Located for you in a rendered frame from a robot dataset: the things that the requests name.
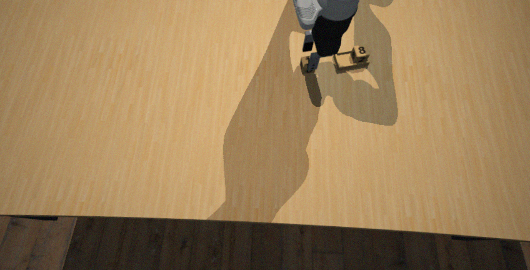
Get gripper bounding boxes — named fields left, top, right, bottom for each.
left=293, top=0, right=359, bottom=71

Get tan calendar cube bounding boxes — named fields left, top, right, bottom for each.
left=351, top=44, right=370, bottom=63
left=300, top=56, right=315, bottom=74

